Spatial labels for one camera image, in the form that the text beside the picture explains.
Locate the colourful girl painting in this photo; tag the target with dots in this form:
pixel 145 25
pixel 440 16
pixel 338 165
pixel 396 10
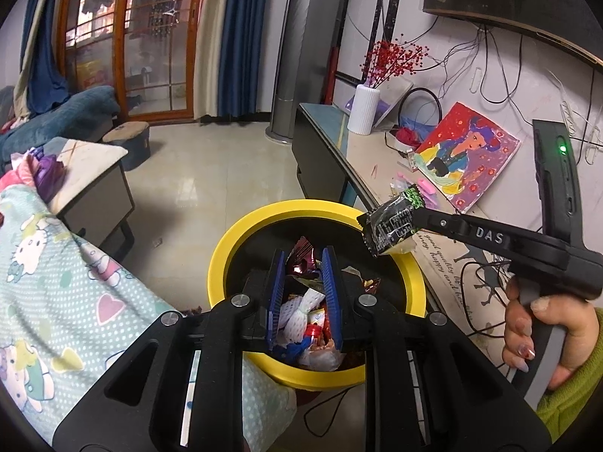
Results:
pixel 464 155

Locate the round dark footstool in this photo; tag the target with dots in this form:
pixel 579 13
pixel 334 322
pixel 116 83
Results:
pixel 133 136

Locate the purple candy wrapper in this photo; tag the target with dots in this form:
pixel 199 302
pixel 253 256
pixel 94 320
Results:
pixel 301 260

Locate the black green snack packet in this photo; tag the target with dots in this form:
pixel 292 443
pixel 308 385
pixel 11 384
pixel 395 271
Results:
pixel 391 223

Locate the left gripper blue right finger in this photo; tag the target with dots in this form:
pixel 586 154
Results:
pixel 333 290

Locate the pink tool on cabinet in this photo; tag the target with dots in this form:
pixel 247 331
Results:
pixel 419 188

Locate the blue left curtain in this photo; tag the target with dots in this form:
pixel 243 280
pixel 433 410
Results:
pixel 39 87

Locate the silver tower air conditioner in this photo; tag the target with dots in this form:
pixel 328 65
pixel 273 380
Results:
pixel 302 62

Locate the person's right hand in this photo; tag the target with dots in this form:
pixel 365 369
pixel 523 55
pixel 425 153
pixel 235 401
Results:
pixel 547 337

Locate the blue curtain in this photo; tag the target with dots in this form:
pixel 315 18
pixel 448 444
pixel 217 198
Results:
pixel 39 87
pixel 227 58

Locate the white coffee table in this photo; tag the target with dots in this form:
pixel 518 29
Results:
pixel 94 200

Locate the blue grey sofa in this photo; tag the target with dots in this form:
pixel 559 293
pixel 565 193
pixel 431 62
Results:
pixel 86 116

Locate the wooden framed glass door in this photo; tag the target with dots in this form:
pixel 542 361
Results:
pixel 143 49

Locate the white ribbed vase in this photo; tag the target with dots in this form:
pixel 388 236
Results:
pixel 365 104

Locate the black round basket handle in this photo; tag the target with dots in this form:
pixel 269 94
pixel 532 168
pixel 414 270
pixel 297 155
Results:
pixel 420 111

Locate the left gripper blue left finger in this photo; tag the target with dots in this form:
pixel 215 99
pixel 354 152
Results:
pixel 274 290

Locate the lavender foam net bundle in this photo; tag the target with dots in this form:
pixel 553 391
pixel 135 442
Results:
pixel 294 315

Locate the blue right curtain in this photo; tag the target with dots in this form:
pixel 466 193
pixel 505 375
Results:
pixel 227 58

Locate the yellow rimmed trash bin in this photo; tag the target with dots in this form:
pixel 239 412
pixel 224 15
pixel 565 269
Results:
pixel 243 257

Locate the green sleeve forearm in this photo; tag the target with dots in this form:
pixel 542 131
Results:
pixel 580 368

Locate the Hello Kitty teal bedsheet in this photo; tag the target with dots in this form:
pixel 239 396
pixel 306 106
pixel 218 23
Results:
pixel 91 360

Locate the white plastic bag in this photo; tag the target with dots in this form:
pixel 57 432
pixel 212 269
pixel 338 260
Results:
pixel 326 358

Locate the purple cloth pile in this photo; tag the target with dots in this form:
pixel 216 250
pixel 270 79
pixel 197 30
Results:
pixel 36 169

